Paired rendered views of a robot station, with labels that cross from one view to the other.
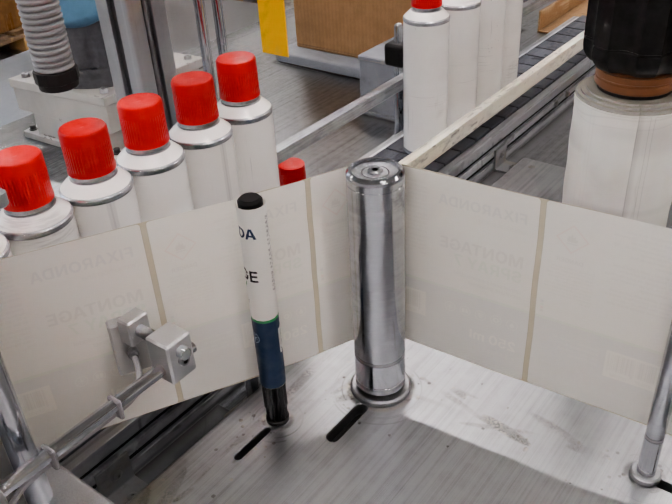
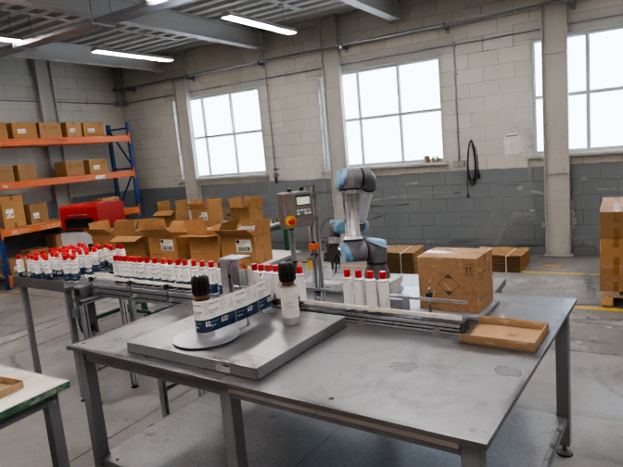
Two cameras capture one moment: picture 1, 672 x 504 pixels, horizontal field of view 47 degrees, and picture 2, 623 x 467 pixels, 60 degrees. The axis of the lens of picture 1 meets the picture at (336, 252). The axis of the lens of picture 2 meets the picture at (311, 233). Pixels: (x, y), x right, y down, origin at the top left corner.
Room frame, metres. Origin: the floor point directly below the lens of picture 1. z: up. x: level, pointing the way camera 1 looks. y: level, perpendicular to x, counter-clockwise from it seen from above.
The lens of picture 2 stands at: (0.53, -2.74, 1.69)
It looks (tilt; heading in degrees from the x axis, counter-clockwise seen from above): 9 degrees down; 86
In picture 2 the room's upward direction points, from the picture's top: 5 degrees counter-clockwise
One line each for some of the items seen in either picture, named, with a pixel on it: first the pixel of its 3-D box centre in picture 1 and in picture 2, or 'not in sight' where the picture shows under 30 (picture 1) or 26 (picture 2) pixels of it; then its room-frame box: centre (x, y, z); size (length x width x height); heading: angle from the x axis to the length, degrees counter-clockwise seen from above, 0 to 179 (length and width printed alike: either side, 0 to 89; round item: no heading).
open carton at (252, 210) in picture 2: not in sight; (245, 210); (0.12, 4.47, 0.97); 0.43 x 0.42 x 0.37; 52
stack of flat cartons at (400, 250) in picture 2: not in sight; (396, 260); (2.02, 4.11, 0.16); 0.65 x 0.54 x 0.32; 150
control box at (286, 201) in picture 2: not in sight; (296, 208); (0.64, 0.17, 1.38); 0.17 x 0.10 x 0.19; 16
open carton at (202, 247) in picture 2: not in sight; (213, 239); (-0.06, 2.17, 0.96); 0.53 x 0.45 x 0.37; 57
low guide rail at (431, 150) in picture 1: (473, 119); (355, 307); (0.87, -0.18, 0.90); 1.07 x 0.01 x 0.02; 141
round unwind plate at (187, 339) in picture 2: not in sight; (206, 336); (0.16, -0.33, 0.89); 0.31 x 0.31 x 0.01
